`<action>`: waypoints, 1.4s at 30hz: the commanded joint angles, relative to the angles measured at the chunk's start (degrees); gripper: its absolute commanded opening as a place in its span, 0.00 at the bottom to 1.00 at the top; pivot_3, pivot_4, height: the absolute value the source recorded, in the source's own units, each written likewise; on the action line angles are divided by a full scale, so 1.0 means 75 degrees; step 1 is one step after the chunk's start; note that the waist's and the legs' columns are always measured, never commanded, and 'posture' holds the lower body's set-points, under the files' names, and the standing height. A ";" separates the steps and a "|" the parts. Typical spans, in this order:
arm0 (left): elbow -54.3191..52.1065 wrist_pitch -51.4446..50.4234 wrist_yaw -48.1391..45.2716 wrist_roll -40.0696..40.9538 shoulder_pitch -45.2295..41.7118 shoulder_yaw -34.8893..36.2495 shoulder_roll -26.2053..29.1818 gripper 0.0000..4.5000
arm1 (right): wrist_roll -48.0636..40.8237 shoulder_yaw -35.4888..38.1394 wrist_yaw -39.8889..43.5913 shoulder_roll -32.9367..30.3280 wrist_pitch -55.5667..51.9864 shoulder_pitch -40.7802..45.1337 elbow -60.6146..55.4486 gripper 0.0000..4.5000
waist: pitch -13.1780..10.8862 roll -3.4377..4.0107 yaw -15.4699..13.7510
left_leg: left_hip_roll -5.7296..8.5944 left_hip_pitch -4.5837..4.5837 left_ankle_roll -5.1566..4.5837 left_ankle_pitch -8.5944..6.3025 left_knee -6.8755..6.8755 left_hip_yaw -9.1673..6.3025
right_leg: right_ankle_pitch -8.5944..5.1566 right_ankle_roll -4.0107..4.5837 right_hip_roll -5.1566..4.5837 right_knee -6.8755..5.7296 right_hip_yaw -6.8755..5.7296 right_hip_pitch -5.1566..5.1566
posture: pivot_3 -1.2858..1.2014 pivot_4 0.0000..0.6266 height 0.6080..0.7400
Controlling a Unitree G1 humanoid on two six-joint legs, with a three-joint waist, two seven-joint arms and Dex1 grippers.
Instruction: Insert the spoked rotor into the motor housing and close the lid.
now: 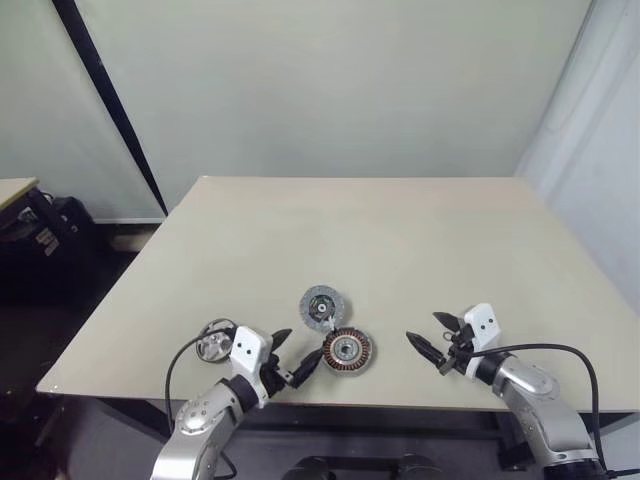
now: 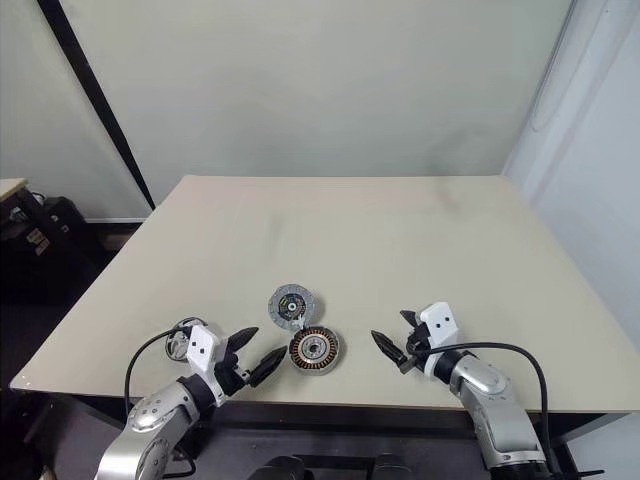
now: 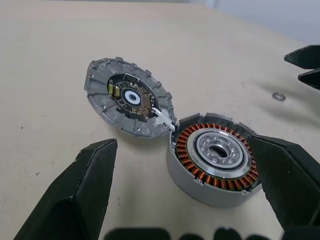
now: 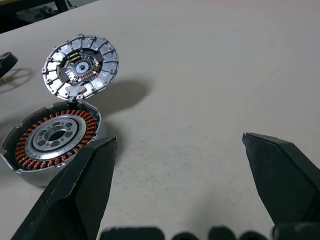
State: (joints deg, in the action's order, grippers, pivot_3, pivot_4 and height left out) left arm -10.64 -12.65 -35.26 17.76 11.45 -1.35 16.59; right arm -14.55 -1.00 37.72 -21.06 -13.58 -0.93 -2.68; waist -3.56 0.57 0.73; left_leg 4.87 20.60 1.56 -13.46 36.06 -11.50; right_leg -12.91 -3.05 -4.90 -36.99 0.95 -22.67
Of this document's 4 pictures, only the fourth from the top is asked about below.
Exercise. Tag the grey motor housing copper windings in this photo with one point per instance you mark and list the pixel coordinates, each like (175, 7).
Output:
(37, 142)

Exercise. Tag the round motor cover circuit board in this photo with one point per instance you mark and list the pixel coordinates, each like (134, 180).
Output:
(80, 67)

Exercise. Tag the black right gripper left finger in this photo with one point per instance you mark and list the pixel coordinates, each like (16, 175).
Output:
(75, 200)

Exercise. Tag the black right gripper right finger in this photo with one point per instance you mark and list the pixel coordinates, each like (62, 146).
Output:
(282, 180)

